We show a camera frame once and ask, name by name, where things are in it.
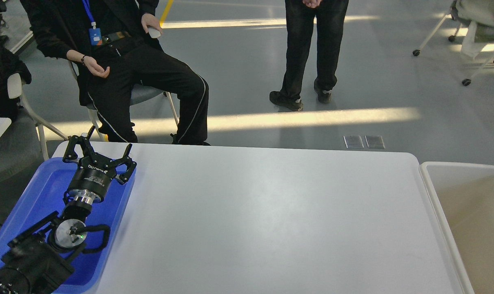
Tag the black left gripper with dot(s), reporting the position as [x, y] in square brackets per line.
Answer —
[90, 179]

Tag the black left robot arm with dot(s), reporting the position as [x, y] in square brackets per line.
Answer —
[59, 234]

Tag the grey office chair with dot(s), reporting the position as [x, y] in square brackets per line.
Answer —
[140, 93]

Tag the blue plastic tray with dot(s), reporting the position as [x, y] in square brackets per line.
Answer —
[44, 195]

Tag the seated person in black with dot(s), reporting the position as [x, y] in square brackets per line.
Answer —
[109, 41]

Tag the white chair with black coat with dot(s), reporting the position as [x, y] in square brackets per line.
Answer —
[13, 75]

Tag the standing person in black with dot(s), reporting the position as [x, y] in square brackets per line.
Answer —
[302, 18]

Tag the left floor outlet plate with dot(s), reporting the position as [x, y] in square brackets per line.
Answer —
[353, 142]

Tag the floor outlet plate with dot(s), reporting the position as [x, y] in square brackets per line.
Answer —
[353, 142]
[375, 142]

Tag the right floor outlet plate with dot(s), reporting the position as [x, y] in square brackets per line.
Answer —
[375, 142]

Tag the white plastic bin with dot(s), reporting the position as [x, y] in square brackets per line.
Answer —
[462, 196]

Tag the white wheeled chair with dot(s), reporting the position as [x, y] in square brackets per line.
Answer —
[478, 17]

